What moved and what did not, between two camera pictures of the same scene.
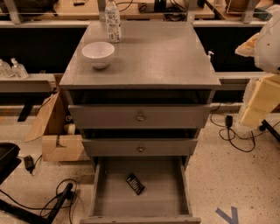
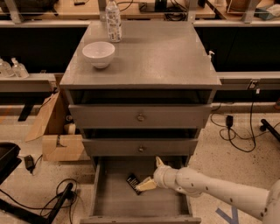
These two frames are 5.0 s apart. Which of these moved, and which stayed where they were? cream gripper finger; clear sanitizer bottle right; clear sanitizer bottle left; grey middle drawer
Moved: cream gripper finger
Stayed: clear sanitizer bottle left; clear sanitizer bottle right; grey middle drawer
